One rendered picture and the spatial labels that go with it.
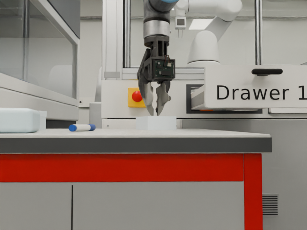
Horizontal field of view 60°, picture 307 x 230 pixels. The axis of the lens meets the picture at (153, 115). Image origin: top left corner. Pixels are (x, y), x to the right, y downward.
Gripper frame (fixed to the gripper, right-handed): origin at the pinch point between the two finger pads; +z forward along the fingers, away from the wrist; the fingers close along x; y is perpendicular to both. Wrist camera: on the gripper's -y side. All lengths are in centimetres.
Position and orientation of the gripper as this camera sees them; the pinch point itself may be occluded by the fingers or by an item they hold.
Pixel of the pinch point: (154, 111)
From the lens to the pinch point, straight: 76.5
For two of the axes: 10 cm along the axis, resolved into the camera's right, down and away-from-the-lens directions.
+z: 0.0, 10.0, -0.3
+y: 3.2, -0.3, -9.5
